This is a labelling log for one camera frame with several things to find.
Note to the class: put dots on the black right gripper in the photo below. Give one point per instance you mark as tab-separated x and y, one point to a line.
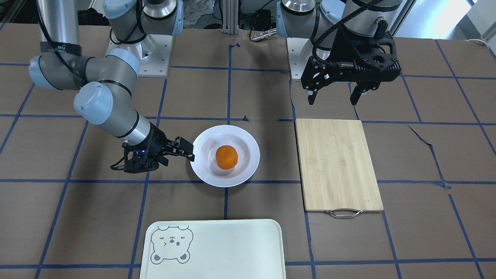
156	142

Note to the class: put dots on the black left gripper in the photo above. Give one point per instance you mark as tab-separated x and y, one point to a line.
342	50

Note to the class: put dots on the white ribbed plate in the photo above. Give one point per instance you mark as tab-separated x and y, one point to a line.
205	146

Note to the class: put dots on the orange fruit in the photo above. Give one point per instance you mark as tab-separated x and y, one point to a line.
226	157

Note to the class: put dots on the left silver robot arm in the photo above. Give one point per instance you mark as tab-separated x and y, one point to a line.
300	18

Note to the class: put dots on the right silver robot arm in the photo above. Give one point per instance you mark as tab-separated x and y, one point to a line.
105	85

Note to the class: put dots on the cream bear tray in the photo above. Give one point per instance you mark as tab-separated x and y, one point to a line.
213	249

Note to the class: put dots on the bamboo cutting board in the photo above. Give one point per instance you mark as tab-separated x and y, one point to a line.
336	169

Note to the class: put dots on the black power adapter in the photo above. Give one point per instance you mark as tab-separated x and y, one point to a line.
262	20

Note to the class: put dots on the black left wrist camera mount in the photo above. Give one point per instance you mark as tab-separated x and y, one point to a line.
374	57

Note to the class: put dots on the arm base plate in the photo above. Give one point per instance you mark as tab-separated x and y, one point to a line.
153	53
299	50

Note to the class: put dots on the aluminium frame post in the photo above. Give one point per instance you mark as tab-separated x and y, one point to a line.
230	16

